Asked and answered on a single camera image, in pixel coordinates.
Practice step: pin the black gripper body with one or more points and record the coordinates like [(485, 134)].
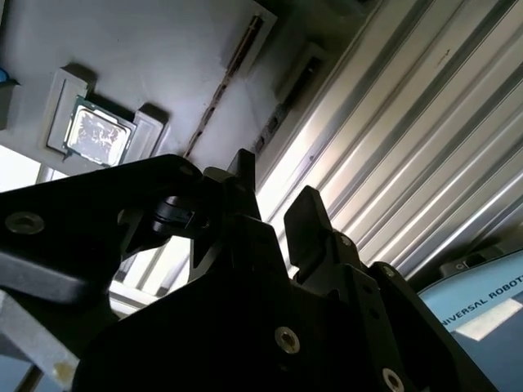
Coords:
[(184, 351)]

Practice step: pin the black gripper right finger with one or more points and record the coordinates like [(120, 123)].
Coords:
[(310, 228)]

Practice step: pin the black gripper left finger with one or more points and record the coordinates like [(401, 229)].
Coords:
[(73, 228)]

